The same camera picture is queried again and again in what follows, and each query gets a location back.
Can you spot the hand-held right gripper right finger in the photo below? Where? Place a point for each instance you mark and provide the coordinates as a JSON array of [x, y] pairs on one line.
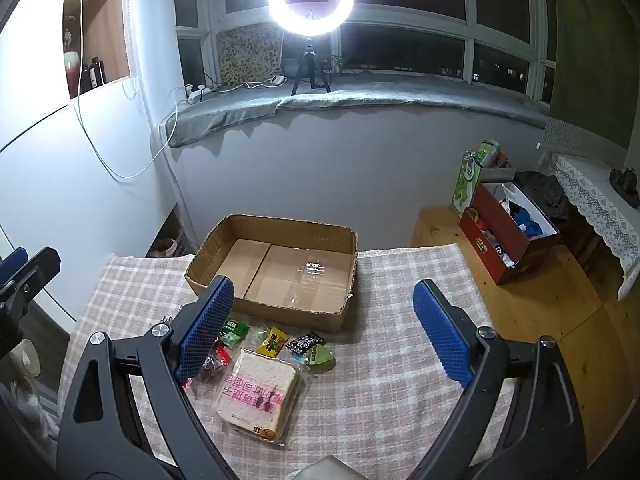
[[442, 332]]

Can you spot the small green candy packet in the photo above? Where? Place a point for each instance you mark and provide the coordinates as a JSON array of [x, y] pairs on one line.
[[234, 329]]

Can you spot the pale plastic bag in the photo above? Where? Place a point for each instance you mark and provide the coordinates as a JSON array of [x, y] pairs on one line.
[[165, 247]]

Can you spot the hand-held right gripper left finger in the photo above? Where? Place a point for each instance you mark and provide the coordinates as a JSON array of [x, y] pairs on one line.
[[205, 332]]

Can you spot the black tripod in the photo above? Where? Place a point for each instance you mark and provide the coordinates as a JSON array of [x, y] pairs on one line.
[[310, 67]]

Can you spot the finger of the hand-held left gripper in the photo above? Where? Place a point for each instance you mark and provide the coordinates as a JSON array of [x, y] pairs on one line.
[[12, 265], [45, 262]]

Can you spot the white window frame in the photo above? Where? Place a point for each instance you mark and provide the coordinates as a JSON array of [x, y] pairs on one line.
[[400, 15]]

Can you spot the dark glass bottle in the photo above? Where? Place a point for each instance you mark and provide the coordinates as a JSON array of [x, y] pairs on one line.
[[98, 75], [87, 77]]

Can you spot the leopard pattern panel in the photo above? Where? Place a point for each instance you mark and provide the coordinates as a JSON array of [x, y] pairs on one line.
[[250, 55]]

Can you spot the red round ornament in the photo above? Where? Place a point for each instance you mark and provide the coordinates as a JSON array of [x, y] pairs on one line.
[[71, 67]]

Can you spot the clear red snack packet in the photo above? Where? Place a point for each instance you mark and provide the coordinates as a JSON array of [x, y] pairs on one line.
[[217, 360]]

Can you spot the white lace cloth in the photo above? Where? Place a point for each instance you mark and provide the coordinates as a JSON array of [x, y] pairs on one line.
[[585, 190]]

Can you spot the red storage box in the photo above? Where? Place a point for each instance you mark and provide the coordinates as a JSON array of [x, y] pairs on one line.
[[500, 232]]

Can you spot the sliced bread packet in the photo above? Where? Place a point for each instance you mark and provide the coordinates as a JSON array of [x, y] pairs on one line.
[[260, 390]]

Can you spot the plaid tablecloth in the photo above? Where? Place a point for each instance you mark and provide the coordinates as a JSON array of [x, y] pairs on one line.
[[380, 360]]

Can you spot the yellow candy packet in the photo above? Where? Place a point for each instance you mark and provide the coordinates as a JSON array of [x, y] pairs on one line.
[[272, 342]]

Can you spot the small potted plant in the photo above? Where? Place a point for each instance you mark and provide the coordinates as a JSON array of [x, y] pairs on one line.
[[336, 62]]

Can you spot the green tissue box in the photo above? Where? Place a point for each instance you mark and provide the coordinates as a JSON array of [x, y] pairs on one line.
[[467, 185]]

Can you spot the grey windowsill blanket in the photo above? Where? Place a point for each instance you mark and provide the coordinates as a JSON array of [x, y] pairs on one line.
[[375, 92]]

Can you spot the person's left hand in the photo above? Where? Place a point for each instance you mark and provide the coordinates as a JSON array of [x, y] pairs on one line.
[[27, 357]]

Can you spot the dark teapot ornament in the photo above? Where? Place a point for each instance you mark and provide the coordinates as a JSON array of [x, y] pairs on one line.
[[625, 180]]

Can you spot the dark green curtain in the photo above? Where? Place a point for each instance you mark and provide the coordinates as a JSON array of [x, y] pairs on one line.
[[590, 60]]

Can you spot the black snack packet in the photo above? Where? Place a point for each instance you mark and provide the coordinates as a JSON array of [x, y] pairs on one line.
[[305, 342]]

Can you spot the black bag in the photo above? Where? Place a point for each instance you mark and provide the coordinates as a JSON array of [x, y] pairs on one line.
[[542, 192]]

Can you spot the cardboard box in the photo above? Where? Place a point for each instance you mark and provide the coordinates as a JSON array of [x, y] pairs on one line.
[[300, 270]]

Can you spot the white power strip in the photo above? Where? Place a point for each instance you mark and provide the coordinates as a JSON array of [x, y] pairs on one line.
[[197, 94]]

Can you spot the green jelly cup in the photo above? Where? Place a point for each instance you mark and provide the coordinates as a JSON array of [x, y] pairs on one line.
[[320, 358]]

